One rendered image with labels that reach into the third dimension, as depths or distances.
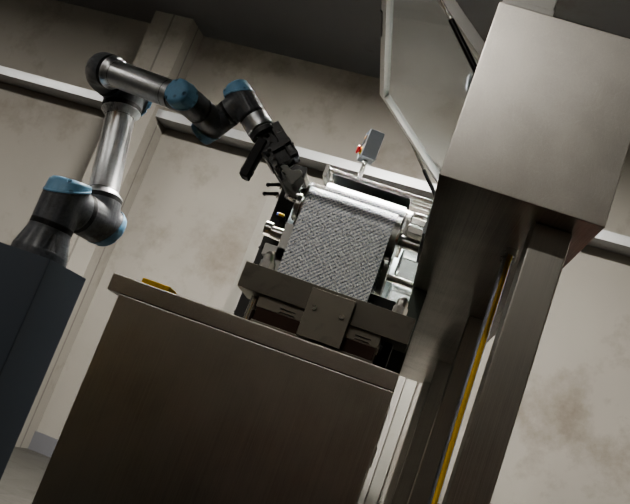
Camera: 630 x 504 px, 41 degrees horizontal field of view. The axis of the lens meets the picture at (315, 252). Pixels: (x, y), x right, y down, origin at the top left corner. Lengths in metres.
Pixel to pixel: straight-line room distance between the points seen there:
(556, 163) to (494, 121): 0.11
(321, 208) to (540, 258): 0.91
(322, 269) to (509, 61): 0.91
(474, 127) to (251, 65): 4.95
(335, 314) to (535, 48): 0.77
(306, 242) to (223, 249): 3.62
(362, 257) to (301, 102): 3.93
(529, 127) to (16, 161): 5.55
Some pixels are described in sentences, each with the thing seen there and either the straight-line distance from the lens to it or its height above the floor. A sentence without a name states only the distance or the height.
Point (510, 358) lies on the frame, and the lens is 1.30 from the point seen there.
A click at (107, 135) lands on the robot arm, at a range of 2.52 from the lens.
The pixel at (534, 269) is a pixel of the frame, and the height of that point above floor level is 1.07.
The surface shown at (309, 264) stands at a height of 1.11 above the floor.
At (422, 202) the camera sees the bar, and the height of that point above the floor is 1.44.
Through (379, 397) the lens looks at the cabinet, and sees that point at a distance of 1.79.
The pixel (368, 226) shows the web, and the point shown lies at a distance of 2.12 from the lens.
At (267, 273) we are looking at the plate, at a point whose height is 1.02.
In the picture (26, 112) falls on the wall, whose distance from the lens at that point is 6.74.
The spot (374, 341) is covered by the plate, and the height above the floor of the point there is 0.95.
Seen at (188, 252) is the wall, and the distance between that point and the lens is 5.80.
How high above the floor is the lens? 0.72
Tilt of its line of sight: 11 degrees up
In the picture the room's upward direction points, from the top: 20 degrees clockwise
